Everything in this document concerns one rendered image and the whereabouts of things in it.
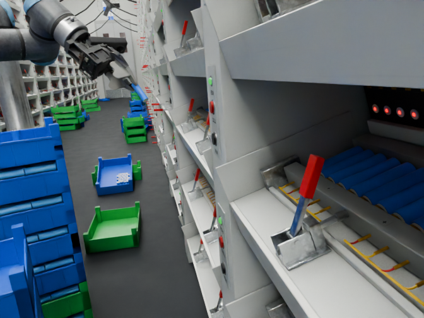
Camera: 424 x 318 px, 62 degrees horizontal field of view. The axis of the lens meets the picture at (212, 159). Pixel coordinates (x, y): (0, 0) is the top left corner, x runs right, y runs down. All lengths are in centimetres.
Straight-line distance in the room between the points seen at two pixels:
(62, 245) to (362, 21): 86
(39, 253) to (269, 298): 59
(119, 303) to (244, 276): 70
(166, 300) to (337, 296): 90
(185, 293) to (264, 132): 79
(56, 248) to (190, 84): 60
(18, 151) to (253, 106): 58
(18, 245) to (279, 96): 55
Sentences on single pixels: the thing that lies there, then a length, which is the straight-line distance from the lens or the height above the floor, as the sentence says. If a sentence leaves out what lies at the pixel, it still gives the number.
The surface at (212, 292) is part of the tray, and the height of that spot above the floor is 10.
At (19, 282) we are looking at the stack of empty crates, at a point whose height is 38.
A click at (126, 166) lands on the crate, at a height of 9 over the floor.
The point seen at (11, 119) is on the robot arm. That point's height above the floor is 51.
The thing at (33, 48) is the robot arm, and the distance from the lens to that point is 122.
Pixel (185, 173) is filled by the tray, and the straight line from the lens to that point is 117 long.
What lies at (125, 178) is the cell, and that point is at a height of 7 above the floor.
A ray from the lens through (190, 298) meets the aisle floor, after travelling 113.
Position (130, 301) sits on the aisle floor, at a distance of 116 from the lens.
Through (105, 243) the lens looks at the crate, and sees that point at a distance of 146.
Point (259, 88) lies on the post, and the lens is 44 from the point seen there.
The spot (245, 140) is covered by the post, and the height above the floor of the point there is 57.
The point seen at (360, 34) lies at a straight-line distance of 18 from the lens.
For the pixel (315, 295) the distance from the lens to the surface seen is 28.
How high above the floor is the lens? 66
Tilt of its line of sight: 14 degrees down
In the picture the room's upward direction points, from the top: 4 degrees counter-clockwise
